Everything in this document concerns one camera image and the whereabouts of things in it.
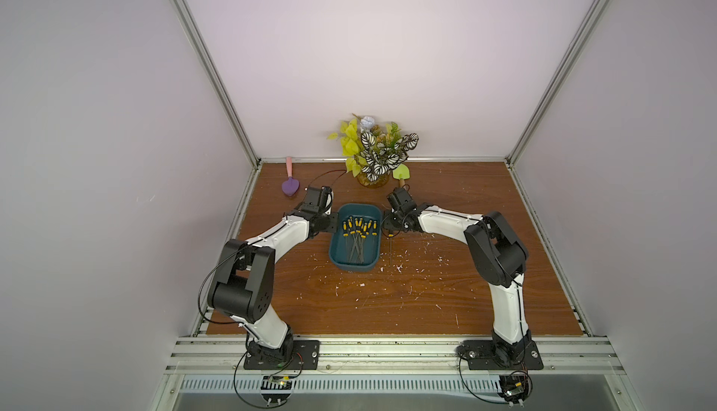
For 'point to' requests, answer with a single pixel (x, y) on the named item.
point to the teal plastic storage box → (338, 252)
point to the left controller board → (275, 389)
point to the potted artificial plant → (372, 151)
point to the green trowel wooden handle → (401, 173)
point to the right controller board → (515, 388)
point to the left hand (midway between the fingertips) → (334, 217)
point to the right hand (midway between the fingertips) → (387, 214)
